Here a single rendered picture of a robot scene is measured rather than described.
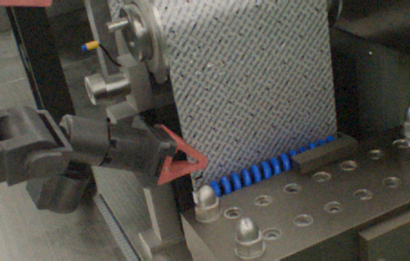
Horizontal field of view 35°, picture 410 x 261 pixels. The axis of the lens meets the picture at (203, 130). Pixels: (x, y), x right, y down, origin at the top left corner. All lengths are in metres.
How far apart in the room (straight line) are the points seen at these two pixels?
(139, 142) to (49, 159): 0.13
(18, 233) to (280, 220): 0.52
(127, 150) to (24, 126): 0.13
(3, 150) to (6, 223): 0.48
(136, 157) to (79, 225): 0.34
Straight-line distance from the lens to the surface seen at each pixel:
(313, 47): 0.91
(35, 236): 1.14
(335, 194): 0.85
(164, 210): 0.99
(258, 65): 0.87
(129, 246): 1.04
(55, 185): 0.82
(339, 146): 0.91
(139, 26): 0.82
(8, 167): 0.74
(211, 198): 0.81
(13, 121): 0.76
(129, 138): 0.81
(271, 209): 0.83
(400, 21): 0.94
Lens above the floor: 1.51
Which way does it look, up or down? 27 degrees down
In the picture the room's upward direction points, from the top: 11 degrees counter-clockwise
